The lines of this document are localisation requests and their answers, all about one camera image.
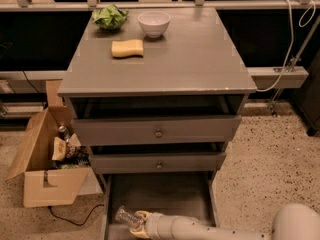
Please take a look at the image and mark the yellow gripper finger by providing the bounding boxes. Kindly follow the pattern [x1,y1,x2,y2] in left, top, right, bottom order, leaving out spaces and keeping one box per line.
[130,229,149,239]
[135,210,151,221]

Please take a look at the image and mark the clear plastic water bottle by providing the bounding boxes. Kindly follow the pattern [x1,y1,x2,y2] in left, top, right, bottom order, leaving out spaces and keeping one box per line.
[115,206,144,230]

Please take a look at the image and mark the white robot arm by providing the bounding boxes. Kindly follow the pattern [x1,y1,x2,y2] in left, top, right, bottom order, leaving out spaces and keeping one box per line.
[130,203,320,240]

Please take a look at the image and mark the grey open bottom drawer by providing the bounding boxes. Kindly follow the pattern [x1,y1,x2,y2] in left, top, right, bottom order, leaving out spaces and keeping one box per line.
[99,172,219,240]

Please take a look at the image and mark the grey middle drawer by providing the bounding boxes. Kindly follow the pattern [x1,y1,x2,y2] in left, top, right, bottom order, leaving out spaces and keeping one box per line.
[90,152,226,174]

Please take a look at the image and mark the grey top drawer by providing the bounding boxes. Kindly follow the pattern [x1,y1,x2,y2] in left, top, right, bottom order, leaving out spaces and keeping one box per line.
[72,115,241,146]

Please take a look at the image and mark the grey wooden drawer cabinet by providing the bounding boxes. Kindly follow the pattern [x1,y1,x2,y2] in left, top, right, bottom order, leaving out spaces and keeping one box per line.
[57,6,258,185]

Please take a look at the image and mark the snack bag in box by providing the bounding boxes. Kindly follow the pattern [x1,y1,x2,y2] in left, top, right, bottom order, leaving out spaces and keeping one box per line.
[52,137,90,169]

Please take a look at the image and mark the open cardboard box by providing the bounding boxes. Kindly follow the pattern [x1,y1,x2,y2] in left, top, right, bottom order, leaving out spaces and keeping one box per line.
[6,80,102,208]

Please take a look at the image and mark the metal can in box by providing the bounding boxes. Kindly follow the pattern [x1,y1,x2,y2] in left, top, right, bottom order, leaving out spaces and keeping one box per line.
[58,125,71,142]

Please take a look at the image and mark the yellow sponge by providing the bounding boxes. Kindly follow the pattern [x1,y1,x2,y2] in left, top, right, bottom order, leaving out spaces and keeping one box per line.
[111,39,144,58]

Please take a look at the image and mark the white ceramic bowl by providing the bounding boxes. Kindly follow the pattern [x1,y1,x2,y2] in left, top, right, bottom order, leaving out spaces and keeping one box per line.
[138,11,171,38]

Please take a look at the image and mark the green lettuce head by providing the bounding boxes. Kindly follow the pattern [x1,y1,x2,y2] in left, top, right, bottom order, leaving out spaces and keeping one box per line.
[92,4,129,31]

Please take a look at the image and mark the metal clamp stand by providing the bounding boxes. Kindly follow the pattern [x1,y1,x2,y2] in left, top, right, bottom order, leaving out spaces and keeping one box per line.
[268,15,320,117]

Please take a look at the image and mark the black floor cable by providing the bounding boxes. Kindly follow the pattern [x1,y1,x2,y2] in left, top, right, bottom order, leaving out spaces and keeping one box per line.
[48,203,105,227]

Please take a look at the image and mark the white hanging cable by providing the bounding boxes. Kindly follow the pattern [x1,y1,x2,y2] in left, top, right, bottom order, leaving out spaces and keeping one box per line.
[256,0,317,93]

